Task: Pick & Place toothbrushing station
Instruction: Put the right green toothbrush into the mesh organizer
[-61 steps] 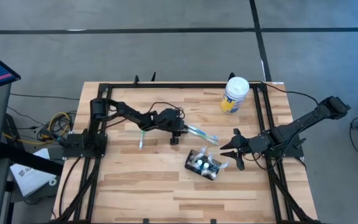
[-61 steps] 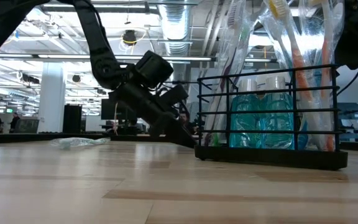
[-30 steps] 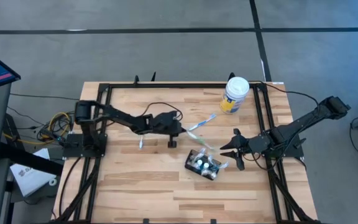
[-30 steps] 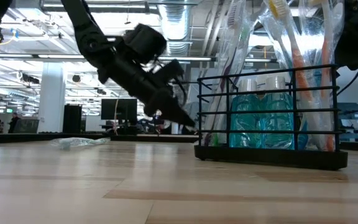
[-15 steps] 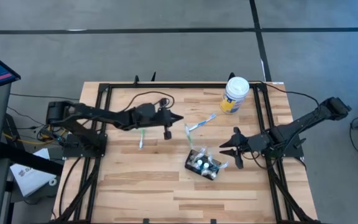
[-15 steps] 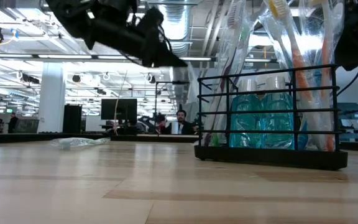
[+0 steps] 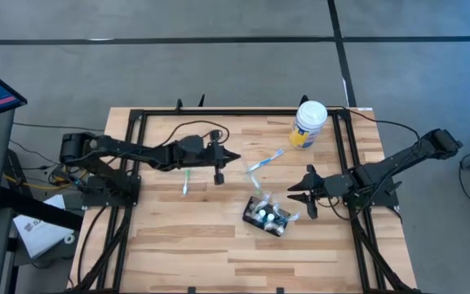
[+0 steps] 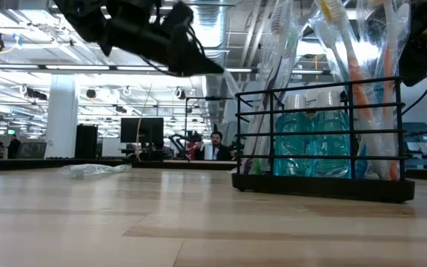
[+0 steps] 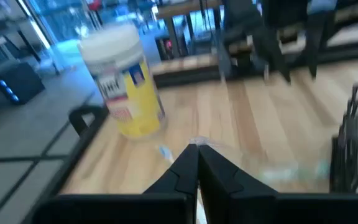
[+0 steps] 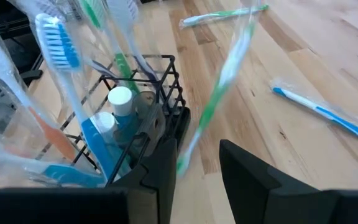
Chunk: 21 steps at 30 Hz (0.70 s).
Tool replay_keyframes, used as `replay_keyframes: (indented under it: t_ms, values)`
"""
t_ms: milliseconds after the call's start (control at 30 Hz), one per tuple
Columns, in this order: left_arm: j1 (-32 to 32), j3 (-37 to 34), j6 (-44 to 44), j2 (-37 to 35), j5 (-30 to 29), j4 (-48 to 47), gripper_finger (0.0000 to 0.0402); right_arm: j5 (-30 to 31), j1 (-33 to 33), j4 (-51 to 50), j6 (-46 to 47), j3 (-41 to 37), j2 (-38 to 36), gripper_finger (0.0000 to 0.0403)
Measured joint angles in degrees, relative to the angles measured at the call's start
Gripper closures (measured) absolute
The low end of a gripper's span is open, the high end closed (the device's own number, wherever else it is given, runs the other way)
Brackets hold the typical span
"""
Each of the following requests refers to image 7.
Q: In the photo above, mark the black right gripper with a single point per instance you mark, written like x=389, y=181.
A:
x=320, y=185

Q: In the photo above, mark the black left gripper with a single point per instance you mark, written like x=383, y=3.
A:
x=214, y=155

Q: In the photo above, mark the blue toothbrush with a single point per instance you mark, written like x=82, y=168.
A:
x=293, y=216
x=254, y=179
x=265, y=160

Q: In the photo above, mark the teal mouthwash bottle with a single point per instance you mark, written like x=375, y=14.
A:
x=262, y=213

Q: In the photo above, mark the purple toothbrush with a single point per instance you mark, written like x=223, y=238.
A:
x=257, y=207

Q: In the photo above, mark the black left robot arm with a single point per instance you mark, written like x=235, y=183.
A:
x=137, y=149

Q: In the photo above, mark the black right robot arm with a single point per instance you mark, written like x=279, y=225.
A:
x=394, y=163

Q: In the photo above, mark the white-lidded wipes canister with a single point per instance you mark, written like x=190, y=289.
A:
x=310, y=116

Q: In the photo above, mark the white tape roll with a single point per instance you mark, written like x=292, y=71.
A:
x=65, y=238

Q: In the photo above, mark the black stand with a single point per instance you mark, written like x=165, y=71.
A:
x=39, y=210

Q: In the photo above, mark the white printed booklet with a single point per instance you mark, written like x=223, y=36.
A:
x=41, y=241

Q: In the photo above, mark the black metal table frame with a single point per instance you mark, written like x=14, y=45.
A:
x=239, y=112

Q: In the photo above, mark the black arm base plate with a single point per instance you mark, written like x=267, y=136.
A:
x=92, y=200
x=388, y=201

